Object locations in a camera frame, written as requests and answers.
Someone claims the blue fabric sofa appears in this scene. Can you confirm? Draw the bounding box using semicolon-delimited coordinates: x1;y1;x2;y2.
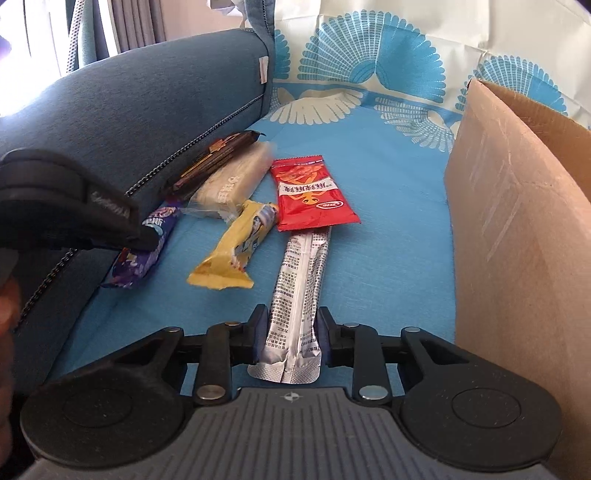
0;0;278;384

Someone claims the purple snack packet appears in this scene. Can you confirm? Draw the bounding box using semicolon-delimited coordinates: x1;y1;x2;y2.
100;203;183;289

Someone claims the beige snack packet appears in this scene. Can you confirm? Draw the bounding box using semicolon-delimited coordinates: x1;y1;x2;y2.
181;141;277;224

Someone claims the grey curtain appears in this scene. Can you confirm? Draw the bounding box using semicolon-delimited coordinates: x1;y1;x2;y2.
60;0;243;77

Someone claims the dark brown snack packet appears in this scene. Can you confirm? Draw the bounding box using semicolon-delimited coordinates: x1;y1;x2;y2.
166;130;267;197

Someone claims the person's left hand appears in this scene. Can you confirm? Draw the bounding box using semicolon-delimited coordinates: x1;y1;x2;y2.
0;277;23;337

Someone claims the silver snack stick packet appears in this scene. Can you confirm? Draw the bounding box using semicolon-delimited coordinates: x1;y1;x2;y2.
247;229;333;385

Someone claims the yellow snack packet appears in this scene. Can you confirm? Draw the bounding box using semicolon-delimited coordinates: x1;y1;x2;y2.
187;199;280;291

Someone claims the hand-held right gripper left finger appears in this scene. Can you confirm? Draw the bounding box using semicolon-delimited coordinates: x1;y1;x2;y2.
110;304;270;407

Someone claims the red snack packet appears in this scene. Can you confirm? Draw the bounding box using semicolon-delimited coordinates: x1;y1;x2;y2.
269;156;362;232

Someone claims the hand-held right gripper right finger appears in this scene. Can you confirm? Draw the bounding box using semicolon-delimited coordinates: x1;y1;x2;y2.
316;305;472;402

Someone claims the cardboard box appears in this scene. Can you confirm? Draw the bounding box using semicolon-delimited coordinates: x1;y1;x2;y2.
444;78;591;480

